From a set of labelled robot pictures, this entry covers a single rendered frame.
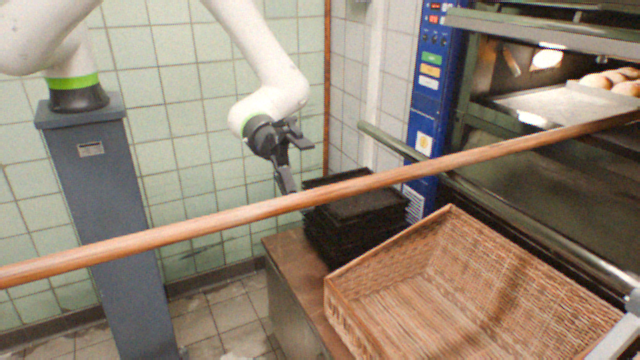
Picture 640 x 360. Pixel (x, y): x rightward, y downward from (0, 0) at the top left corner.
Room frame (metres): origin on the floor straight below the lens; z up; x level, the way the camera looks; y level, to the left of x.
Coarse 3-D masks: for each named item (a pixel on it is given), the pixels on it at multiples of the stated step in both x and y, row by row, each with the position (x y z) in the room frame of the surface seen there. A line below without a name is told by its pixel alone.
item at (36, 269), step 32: (576, 128) 0.89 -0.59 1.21; (608, 128) 0.94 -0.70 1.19; (448, 160) 0.73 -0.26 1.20; (480, 160) 0.76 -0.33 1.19; (320, 192) 0.60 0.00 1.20; (352, 192) 0.63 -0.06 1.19; (192, 224) 0.51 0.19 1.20; (224, 224) 0.52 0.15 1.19; (64, 256) 0.44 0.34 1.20; (96, 256) 0.45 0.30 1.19; (0, 288) 0.40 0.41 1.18
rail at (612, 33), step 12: (456, 12) 1.09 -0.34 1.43; (468, 12) 1.06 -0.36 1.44; (480, 12) 1.02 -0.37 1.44; (492, 12) 1.00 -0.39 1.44; (516, 24) 0.93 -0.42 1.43; (528, 24) 0.90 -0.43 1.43; (540, 24) 0.88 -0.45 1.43; (552, 24) 0.86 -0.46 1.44; (564, 24) 0.84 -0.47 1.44; (576, 24) 0.82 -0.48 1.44; (588, 24) 0.80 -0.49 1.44; (600, 36) 0.77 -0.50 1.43; (612, 36) 0.75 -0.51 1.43; (624, 36) 0.73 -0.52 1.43; (636, 36) 0.72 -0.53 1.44
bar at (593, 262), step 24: (360, 120) 1.04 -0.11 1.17; (384, 144) 0.92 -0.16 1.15; (408, 144) 0.87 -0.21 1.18; (480, 192) 0.66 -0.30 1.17; (504, 216) 0.60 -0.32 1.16; (528, 216) 0.57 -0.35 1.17; (552, 240) 0.52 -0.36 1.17; (600, 264) 0.46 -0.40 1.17; (624, 288) 0.42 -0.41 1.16; (624, 336) 0.38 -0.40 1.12
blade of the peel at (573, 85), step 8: (576, 80) 1.32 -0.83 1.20; (568, 88) 1.30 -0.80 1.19; (576, 88) 1.27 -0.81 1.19; (584, 88) 1.25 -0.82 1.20; (592, 88) 1.23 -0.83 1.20; (600, 96) 1.20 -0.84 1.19; (608, 96) 1.19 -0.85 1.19; (616, 96) 1.17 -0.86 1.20; (624, 96) 1.15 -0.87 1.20; (632, 96) 1.13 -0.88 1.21; (624, 104) 1.14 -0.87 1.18; (632, 104) 1.12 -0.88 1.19
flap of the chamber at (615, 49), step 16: (448, 16) 1.11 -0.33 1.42; (480, 32) 1.02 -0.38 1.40; (496, 32) 0.96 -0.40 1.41; (512, 32) 0.93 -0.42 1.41; (528, 32) 0.89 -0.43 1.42; (544, 32) 0.86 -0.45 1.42; (560, 32) 0.84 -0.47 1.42; (560, 48) 1.02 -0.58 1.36; (576, 48) 0.80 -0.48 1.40; (592, 48) 0.77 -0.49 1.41; (608, 48) 0.75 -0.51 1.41; (624, 48) 0.72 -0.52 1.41
